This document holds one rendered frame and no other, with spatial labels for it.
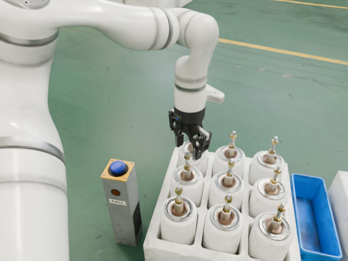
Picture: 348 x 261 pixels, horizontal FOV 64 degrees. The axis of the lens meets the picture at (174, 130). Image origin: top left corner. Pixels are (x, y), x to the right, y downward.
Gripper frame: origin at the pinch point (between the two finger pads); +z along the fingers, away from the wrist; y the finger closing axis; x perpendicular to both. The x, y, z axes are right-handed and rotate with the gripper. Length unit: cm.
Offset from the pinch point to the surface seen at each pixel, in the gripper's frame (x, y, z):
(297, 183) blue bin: 39, 16, 27
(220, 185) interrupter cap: 4.7, 8.9, 10.1
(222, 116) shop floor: 57, -37, 35
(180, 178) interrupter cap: -2.3, -0.2, 10.1
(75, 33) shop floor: 48, -205, 35
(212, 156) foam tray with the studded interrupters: 17.0, -6.2, 17.5
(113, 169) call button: -18.2, -7.9, 2.5
